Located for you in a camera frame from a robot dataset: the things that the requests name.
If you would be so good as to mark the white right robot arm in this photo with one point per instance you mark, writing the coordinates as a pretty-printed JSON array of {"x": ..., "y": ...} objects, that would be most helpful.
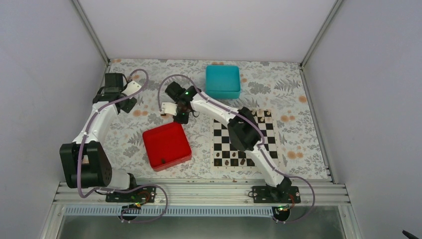
[{"x": 203, "y": 104}]

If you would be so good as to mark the row of light chess pieces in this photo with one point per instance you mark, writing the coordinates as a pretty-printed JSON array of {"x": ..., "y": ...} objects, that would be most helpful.
[{"x": 262, "y": 115}]

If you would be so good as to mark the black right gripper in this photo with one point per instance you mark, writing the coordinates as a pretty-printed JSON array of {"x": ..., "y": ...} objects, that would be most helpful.
[{"x": 184, "y": 120}]

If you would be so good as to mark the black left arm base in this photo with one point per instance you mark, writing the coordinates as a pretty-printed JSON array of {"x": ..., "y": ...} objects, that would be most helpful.
[{"x": 136, "y": 199}]

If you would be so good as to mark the red plastic tray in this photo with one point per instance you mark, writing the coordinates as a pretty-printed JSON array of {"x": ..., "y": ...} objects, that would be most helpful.
[{"x": 168, "y": 142}]

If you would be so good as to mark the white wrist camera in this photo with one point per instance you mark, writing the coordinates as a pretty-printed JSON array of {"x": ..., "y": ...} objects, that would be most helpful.
[
  {"x": 168, "y": 108},
  {"x": 132, "y": 88}
]

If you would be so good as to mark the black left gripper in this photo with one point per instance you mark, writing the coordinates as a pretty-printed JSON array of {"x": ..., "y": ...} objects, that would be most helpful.
[{"x": 128, "y": 108}]

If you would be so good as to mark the aluminium frame rail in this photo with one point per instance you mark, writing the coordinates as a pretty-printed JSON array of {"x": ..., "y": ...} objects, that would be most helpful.
[{"x": 205, "y": 209}]

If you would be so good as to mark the teal plastic box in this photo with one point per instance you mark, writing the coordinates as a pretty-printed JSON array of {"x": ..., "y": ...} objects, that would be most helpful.
[{"x": 223, "y": 81}]

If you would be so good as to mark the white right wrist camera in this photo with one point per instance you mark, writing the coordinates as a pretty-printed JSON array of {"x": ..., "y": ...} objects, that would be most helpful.
[{"x": 168, "y": 108}]

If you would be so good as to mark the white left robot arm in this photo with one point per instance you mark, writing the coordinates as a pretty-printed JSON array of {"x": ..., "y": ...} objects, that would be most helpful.
[{"x": 84, "y": 161}]

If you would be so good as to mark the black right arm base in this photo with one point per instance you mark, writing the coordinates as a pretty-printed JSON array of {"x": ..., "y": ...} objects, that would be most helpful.
[{"x": 285, "y": 198}]

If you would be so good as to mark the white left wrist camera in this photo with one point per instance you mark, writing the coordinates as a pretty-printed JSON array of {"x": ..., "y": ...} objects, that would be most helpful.
[{"x": 132, "y": 88}]

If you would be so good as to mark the floral patterned table mat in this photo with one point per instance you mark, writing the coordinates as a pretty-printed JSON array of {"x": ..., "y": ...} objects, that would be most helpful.
[{"x": 274, "y": 86}]

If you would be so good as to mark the black white chessboard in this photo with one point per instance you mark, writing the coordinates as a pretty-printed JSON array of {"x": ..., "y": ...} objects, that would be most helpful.
[{"x": 238, "y": 137}]

